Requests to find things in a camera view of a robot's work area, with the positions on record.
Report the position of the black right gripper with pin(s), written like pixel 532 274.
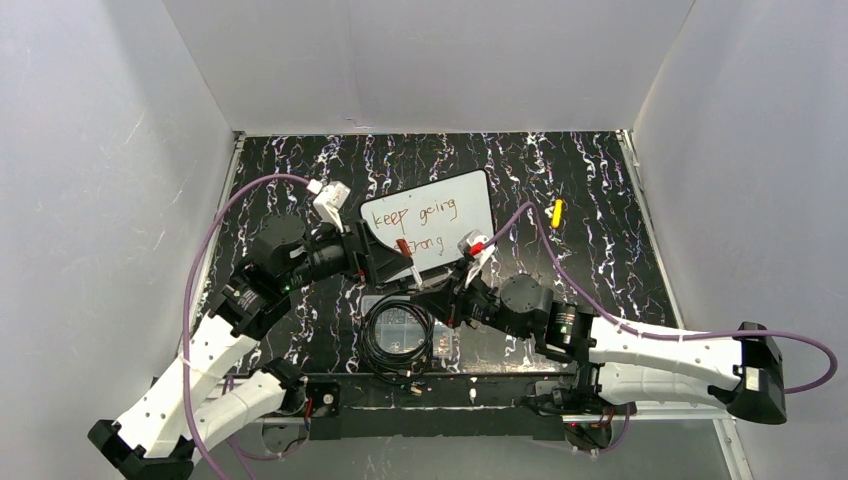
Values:
pixel 454 299

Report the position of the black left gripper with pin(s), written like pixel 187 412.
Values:
pixel 361 252

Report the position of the red marker cap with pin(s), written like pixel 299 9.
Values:
pixel 403 246

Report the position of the small white whiteboard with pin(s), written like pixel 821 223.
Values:
pixel 433 218

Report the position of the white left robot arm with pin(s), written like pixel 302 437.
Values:
pixel 163 435

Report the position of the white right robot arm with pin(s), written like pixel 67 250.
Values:
pixel 619 363

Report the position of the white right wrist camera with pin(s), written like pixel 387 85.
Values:
pixel 478 247

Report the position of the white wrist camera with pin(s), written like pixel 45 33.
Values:
pixel 478 247
pixel 329 198

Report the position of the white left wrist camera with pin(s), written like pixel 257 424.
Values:
pixel 329 198

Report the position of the aluminium front rail frame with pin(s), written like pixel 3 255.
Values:
pixel 544 395

